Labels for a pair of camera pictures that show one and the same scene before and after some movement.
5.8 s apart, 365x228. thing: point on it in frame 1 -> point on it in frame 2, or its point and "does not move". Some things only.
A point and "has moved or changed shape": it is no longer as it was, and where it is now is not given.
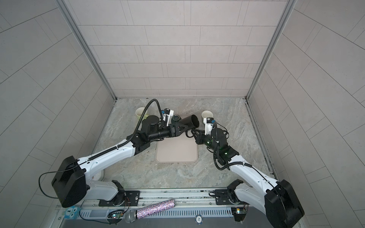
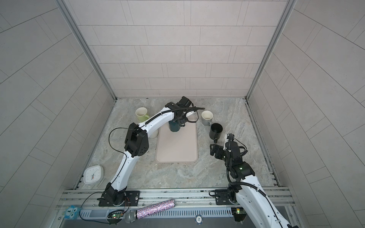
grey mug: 207,114 does not move
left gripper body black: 159,135 -> 181,119
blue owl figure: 72,212 does not move
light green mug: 139,112 does not move
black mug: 191,121 has moved or changed shape
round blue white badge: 198,219 does not move
